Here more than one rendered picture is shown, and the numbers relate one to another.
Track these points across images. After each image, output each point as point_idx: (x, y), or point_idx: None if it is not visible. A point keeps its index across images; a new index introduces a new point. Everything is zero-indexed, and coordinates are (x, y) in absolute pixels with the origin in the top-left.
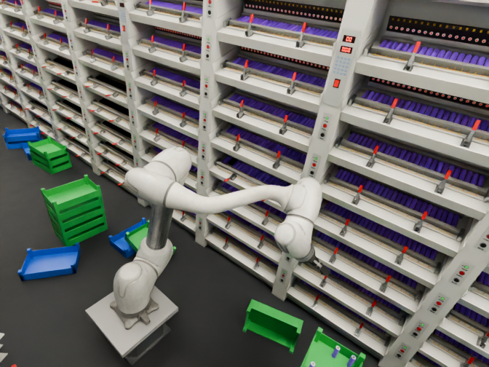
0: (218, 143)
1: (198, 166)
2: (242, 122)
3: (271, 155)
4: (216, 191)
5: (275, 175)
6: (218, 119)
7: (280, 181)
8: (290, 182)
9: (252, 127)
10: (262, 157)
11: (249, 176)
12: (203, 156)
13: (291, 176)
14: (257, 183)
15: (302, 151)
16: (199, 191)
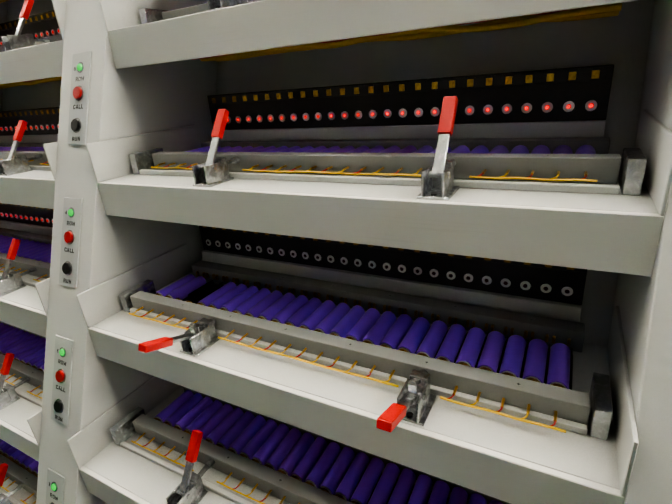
0: (132, 182)
1: (48, 325)
2: (236, 17)
3: (394, 168)
4: (128, 447)
5: (442, 243)
6: (145, 102)
7: (445, 330)
8: (566, 259)
9: (284, 20)
10: (346, 184)
11: (280, 324)
12: (67, 268)
13: (571, 207)
14: (329, 344)
15: (545, 140)
16: (49, 458)
